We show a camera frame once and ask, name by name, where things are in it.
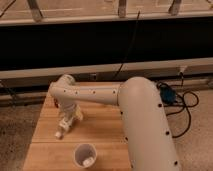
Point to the white plastic bottle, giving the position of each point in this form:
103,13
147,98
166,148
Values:
63,127

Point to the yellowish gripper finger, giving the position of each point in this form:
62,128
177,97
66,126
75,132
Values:
79,114

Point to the teal power adapter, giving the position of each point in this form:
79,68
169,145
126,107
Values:
167,95

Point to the small white object in cup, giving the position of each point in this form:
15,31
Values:
88,162

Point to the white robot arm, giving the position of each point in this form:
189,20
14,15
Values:
146,128

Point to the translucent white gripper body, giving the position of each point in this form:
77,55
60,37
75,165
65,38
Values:
68,118

